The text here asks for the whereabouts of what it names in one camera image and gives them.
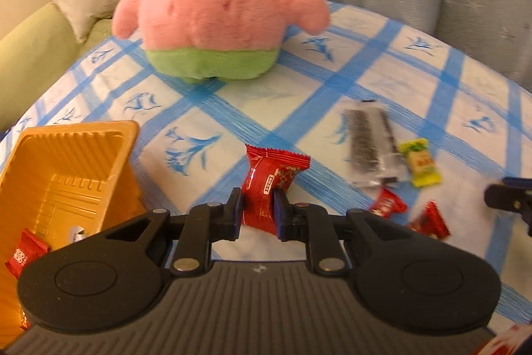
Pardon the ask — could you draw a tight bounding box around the golden plastic tray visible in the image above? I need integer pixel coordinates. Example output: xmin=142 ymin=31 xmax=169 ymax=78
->
xmin=0 ymin=120 xmax=144 ymax=339

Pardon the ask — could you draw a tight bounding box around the clear black snack packet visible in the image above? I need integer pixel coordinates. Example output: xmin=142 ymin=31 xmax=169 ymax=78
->
xmin=341 ymin=99 xmax=410 ymax=189

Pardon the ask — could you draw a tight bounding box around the pink starfish plush toy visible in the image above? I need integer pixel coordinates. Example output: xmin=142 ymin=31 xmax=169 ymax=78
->
xmin=113 ymin=0 xmax=332 ymax=85

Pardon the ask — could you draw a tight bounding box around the green sofa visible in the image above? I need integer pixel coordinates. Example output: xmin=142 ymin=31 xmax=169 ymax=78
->
xmin=0 ymin=1 xmax=113 ymax=131

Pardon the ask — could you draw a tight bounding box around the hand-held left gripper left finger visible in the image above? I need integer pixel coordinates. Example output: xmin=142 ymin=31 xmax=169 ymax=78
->
xmin=106 ymin=189 xmax=244 ymax=277

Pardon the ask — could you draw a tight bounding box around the yellow green candy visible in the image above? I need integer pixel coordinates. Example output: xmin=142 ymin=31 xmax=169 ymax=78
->
xmin=398 ymin=139 xmax=443 ymax=188

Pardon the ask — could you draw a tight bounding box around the small red candy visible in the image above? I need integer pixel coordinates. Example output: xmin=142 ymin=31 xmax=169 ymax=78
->
xmin=369 ymin=187 xmax=409 ymax=219

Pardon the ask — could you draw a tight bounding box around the red white printed cloth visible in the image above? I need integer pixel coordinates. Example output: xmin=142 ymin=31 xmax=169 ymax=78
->
xmin=474 ymin=324 xmax=532 ymax=355

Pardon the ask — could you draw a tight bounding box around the dark red candy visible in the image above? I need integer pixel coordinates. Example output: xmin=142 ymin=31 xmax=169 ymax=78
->
xmin=407 ymin=200 xmax=451 ymax=240

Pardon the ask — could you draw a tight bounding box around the blue checked tablecloth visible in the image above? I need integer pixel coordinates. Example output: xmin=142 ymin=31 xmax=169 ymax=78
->
xmin=0 ymin=0 xmax=532 ymax=322

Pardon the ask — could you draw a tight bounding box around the square red snack packet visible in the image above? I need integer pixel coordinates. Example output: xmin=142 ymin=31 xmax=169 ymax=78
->
xmin=5 ymin=228 xmax=51 ymax=279

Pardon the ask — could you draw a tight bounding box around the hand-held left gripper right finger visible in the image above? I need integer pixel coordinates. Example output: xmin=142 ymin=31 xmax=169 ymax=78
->
xmin=272 ymin=190 xmax=410 ymax=276

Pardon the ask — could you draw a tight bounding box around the large red snack packet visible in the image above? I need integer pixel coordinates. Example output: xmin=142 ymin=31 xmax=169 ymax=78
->
xmin=241 ymin=144 xmax=312 ymax=238

